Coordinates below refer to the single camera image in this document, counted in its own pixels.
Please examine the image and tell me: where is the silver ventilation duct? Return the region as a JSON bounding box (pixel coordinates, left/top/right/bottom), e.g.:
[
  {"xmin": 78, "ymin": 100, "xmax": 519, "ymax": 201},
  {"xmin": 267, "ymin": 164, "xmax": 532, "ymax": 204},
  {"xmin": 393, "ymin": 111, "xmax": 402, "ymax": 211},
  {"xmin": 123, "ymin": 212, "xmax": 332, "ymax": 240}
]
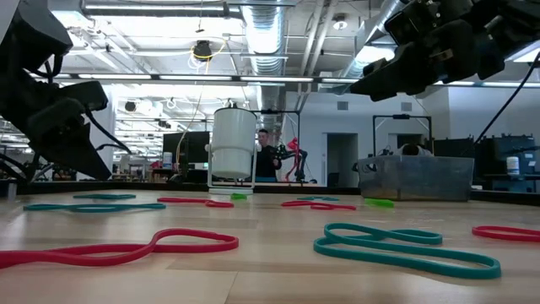
[
  {"xmin": 341, "ymin": 0, "xmax": 406, "ymax": 79},
  {"xmin": 240, "ymin": 0, "xmax": 293, "ymax": 77}
]

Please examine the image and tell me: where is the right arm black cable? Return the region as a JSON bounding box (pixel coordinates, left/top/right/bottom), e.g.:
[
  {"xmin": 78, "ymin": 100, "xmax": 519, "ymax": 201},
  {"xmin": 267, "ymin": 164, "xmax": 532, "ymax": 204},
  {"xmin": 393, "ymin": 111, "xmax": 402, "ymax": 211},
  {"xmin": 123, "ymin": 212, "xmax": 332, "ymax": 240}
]
[{"xmin": 474, "ymin": 50, "xmax": 540, "ymax": 144}]

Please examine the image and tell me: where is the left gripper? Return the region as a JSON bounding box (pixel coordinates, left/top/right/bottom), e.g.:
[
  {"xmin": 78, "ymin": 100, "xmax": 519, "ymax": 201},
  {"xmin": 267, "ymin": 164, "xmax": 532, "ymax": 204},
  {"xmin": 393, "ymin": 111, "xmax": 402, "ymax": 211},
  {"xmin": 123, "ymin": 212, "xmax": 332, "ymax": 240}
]
[{"xmin": 0, "ymin": 73, "xmax": 113, "ymax": 182}]

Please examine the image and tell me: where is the black ceiling-mounted camera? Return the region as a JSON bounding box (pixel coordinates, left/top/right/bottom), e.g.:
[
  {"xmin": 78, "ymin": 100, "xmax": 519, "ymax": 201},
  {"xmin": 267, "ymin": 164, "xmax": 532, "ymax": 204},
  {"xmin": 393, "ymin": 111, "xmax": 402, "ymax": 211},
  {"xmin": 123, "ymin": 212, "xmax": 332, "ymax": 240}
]
[{"xmin": 192, "ymin": 40, "xmax": 214, "ymax": 62}]

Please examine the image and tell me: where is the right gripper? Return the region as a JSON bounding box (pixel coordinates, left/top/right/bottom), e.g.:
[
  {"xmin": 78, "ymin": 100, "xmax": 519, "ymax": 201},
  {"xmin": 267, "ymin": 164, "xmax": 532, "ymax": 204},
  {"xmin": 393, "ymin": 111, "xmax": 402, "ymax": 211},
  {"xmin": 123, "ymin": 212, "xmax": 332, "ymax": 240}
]
[{"xmin": 349, "ymin": 19, "xmax": 507, "ymax": 102}]

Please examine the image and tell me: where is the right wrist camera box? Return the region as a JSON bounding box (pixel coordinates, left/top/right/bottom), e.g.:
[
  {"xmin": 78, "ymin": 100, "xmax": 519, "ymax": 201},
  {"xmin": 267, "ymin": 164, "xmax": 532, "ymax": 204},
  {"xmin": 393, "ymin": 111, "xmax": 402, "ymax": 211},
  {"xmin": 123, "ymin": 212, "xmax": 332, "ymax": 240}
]
[{"xmin": 384, "ymin": 0, "xmax": 473, "ymax": 46}]

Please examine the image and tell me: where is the grey plastic bin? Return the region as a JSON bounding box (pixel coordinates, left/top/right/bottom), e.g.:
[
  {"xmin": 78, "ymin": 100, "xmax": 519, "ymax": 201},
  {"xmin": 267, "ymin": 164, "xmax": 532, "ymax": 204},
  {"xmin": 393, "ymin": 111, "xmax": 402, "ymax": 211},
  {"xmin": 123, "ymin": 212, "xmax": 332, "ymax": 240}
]
[{"xmin": 357, "ymin": 155, "xmax": 475, "ymax": 202}]

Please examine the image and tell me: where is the dark shelf unit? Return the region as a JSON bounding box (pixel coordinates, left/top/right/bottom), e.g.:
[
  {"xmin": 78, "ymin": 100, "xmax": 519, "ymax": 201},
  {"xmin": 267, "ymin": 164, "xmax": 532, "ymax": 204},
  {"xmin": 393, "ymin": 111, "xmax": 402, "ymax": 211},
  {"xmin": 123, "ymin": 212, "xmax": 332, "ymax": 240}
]
[{"xmin": 474, "ymin": 133, "xmax": 540, "ymax": 192}]

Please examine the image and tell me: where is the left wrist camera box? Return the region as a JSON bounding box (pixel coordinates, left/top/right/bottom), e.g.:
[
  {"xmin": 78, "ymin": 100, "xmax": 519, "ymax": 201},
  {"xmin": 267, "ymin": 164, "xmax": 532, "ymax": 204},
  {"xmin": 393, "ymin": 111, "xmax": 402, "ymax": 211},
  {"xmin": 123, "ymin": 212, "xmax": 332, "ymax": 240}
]
[{"xmin": 57, "ymin": 80, "xmax": 110, "ymax": 113}]

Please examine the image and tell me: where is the white building column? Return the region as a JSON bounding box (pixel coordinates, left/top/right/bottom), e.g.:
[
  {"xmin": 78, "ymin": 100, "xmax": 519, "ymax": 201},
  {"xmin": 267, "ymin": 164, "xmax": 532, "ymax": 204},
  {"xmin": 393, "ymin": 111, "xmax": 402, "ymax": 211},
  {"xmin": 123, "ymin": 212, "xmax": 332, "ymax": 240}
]
[{"xmin": 90, "ymin": 86, "xmax": 116, "ymax": 182}]

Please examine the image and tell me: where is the person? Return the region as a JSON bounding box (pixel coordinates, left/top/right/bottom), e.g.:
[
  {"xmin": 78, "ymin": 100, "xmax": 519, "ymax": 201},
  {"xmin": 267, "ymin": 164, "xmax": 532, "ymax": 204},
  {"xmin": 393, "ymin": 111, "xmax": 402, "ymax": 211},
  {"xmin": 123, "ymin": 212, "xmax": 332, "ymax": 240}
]
[{"xmin": 254, "ymin": 128, "xmax": 283, "ymax": 183}]

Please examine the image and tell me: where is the white cylindrical container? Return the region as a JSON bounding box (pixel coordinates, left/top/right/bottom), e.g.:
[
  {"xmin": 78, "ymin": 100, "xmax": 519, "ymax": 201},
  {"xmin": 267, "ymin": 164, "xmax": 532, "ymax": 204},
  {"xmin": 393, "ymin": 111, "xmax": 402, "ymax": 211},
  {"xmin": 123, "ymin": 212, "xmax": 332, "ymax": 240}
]
[{"xmin": 204, "ymin": 106, "xmax": 259, "ymax": 196}]

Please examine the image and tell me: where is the teal rubber band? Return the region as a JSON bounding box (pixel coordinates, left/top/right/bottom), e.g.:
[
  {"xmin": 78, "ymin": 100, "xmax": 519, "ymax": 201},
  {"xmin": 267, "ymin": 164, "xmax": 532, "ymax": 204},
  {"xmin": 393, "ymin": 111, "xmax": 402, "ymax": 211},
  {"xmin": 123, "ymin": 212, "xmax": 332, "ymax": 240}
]
[
  {"xmin": 313, "ymin": 222, "xmax": 503, "ymax": 280},
  {"xmin": 23, "ymin": 203, "xmax": 167, "ymax": 213},
  {"xmin": 296, "ymin": 195, "xmax": 340, "ymax": 203}
]

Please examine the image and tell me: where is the black computer monitor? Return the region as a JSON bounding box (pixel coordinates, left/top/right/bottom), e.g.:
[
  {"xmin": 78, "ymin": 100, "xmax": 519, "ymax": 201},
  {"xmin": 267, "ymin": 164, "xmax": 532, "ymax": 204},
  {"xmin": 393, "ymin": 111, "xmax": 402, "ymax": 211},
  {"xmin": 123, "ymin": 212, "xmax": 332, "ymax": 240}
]
[{"xmin": 162, "ymin": 131, "xmax": 211, "ymax": 176}]

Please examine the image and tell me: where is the red rubber band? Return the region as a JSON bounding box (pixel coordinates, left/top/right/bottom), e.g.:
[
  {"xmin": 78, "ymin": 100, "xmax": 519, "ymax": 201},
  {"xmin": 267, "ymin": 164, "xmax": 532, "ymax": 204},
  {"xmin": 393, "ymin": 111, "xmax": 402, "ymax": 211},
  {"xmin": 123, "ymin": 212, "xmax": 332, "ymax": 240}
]
[
  {"xmin": 156, "ymin": 197, "xmax": 235, "ymax": 209},
  {"xmin": 471, "ymin": 225, "xmax": 540, "ymax": 243},
  {"xmin": 281, "ymin": 200, "xmax": 357, "ymax": 211},
  {"xmin": 0, "ymin": 227, "xmax": 240, "ymax": 269}
]

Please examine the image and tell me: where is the long light bar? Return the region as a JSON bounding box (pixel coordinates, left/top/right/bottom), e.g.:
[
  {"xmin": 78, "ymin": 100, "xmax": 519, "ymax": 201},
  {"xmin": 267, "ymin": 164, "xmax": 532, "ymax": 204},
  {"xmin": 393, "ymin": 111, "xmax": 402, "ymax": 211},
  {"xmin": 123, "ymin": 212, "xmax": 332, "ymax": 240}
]
[{"xmin": 29, "ymin": 73, "xmax": 540, "ymax": 88}]

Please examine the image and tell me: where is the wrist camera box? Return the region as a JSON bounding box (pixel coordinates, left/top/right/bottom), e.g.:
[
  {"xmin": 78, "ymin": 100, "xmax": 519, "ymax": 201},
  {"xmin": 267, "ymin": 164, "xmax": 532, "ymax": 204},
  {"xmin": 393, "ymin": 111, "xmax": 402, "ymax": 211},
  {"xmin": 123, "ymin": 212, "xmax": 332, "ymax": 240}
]
[
  {"xmin": 384, "ymin": 0, "xmax": 473, "ymax": 46},
  {"xmin": 57, "ymin": 80, "xmax": 110, "ymax": 113}
]

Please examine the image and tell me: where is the black aluminium table frame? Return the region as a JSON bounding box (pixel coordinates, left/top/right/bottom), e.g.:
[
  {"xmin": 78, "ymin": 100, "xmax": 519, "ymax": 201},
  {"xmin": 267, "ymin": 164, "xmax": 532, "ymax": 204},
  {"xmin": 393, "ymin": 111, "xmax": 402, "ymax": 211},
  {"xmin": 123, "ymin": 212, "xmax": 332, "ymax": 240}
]
[{"xmin": 0, "ymin": 180, "xmax": 540, "ymax": 207}]

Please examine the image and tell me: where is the black metal stand frame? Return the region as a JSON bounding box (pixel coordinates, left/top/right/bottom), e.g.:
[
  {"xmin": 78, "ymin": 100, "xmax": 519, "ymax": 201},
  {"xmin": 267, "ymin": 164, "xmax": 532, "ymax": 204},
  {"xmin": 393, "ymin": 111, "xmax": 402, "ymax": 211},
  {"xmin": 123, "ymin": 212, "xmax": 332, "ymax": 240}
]
[
  {"xmin": 256, "ymin": 109, "xmax": 302, "ymax": 182},
  {"xmin": 371, "ymin": 113, "xmax": 434, "ymax": 157}
]

